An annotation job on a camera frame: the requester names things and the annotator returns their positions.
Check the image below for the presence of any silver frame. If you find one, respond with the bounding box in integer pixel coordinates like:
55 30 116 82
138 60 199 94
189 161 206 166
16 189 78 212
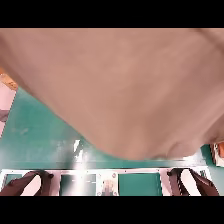
0 166 214 197

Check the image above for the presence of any brown garment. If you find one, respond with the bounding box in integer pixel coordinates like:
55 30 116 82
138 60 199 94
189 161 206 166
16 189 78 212
0 27 224 161

